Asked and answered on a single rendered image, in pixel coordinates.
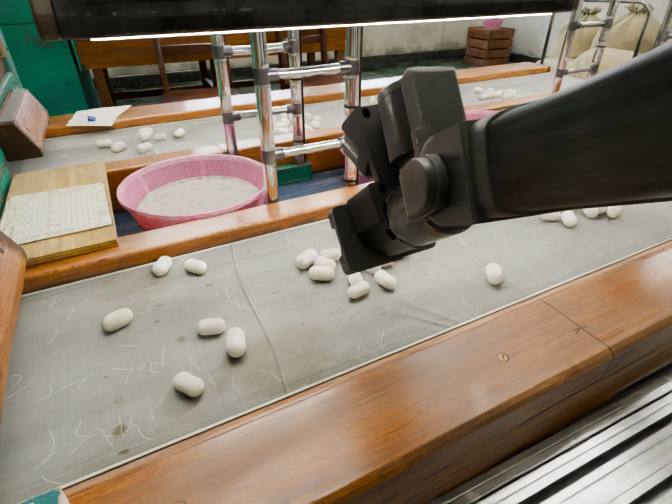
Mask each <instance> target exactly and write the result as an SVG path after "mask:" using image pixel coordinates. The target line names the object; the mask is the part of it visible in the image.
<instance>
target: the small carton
mask: <svg viewBox="0 0 672 504"><path fill-rule="evenodd" d="M18 504H69V500H68V498H67V497H66V495H65V494H64V492H63V491H62V489H61V488H60V487H58V488H55V489H53V490H50V491H48V492H45V493H43V494H40V495H38V496H36V497H33V498H31V499H28V500H26V501H23V502H21V503H18Z"/></svg>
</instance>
